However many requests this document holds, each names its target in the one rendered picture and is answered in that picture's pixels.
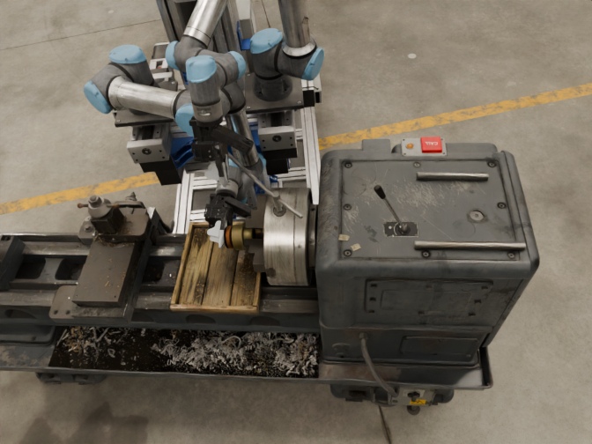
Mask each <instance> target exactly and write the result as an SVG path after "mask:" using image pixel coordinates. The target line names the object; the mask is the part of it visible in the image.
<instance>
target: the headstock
mask: <svg viewBox="0 0 592 444"><path fill-rule="evenodd" d="M445 145H446V151H447V156H402V146H401V144H396V145H395V146H394V147H393V148H392V151H391V155H388V154H384V153H382V152H380V151H362V149H342V150H333V151H329V152H326V153H324V155H323V156H322V159H321V168H320V185H319V202H318V219H317V236H316V253H315V275H316V284H317V292H318V301H319V309H320V318H321V321H322V323H323V324H324V325H325V326H327V327H330V328H347V327H349V326H351V325H352V324H353V323H356V322H368V323H399V324H430V325H461V326H493V327H494V326H495V327H499V326H501V325H502V324H503V323H504V321H505V320H506V319H507V317H508V316H509V314H510V312H511V311H512V309H513V308H514V306H515V304H516V302H517V301H518V299H519V298H520V297H521V295H522V293H523V292H524V290H525V289H526V287H527V285H528V284H529V282H530V280H531V279H532V278H533V276H534V275H535V273H536V272H537V269H538V267H539V264H540V256H539V252H538V249H537V243H536V239H535V235H534V232H533V228H532V225H531V221H530V217H529V211H528V207H527V204H526V200H525V196H524V193H523V190H522V184H521V180H520V176H519V173H518V169H517V165H516V162H515V158H514V155H513V154H512V153H510V152H508V151H506V150H502V151H501V152H498V149H497V147H496V145H495V144H493V143H489V142H476V143H445ZM417 172H442V173H488V174H489V177H488V180H487V181H472V180H417ZM376 185H380V186H381V187H382V189H383V191H384V193H385V195H386V198H387V200H388V202H389V203H390V205H391V206H392V208H393V209H394V211H395V213H396V215H397V216H398V217H399V218H400V220H401V222H402V223H403V224H407V225H408V226H409V227H410V228H411V231H410V233H408V234H405V235H403V234H400V233H399V232H398V230H397V228H398V227H399V224H398V223H397V221H396V219H395V217H394V216H393V214H392V213H391V211H390V210H389V208H388V206H387V205H386V204H385V203H384V201H383V200H382V199H380V197H379V196H378V195H377V194H376V193H375V191H374V187H375V186H376ZM333 226H337V228H338V229H337V230H336V231H335V230H334V228H333ZM339 234H343V235H348V236H350V237H349V240H339ZM414 241H516V242H525V244H526V248H525V250H475V249H415V248H414ZM355 244H359V245H360V247H361V248H359V249H357V250H355V251H353V249H352V245H355Z"/></svg>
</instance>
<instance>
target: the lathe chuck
mask: <svg viewBox="0 0 592 444"><path fill-rule="evenodd" d="M273 189H278V190H273ZM298 189H299V188H271V189H270V191H272V192H274V191H278V192H279V194H280V197H281V199H282V200H284V201H285V202H286V203H288V204H289V205H291V206H292V207H293V208H294V209H295V204H296V196H297V192H298ZM282 206H283V205H282ZM283 207H284V206H283ZM275 208H276V207H275V204H274V201H273V197H272V196H270V195H269V194H268V195H267V199H266V204H265V212H264V222H263V256H264V267H265V269H267V270H268V269H269V268H273V270H276V276H275V277H270V276H267V280H268V282H269V284H270V285H298V284H297V281H296V276H295V266H294V215H295V214H293V213H292V212H291V211H289V210H288V209H287V208H285V213H284V214H283V215H277V214H275V212H274V210H275Z"/></svg>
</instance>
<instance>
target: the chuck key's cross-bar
mask: <svg viewBox="0 0 592 444"><path fill-rule="evenodd" d="M228 158H229V159H230V160H231V161H232V162H233V163H235V164H236V165H237V166H238V167H239V168H240V169H241V170H242V171H243V172H244V173H245V174H246V175H248V176H249V177H250V178H251V179H252V180H253V181H254V182H255V183H256V184H257V185H258V186H259V187H260V188H261V189H263V190H264V191H265V192H266V193H267V194H269V195H270V196H272V191H270V190H269V189H267V188H266V187H265V186H264V185H263V184H262V183H261V182H260V181H259V180H258V179H257V178H255V177H254V176H253V175H252V174H251V173H250V172H249V171H248V170H247V169H246V168H245V167H244V166H243V165H242V164H241V163H240V162H239V161H238V160H237V159H236V158H235V157H234V156H233V155H232V154H231V153H228ZM277 201H278V202H279V203H281V204H282V205H283V206H284V207H285V208H287V209H288V210H289V211H291V212H292V213H293V214H295V215H296V216H297V217H299V218H303V215H302V214H300V213H299V212H298V211H296V210H295V209H294V208H293V207H292V206H291V205H289V204H288V203H286V202H285V201H284V200H282V199H281V198H279V199H278V200H277Z"/></svg>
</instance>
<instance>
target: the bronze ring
mask: <svg viewBox="0 0 592 444"><path fill-rule="evenodd" d="M245 239H256V230H255V228H246V222H243V223H242V224H237V225H233V226H226V228H225V230H224V242H225V245H226V248H227V249H235V250H241V249H244V241H245Z"/></svg>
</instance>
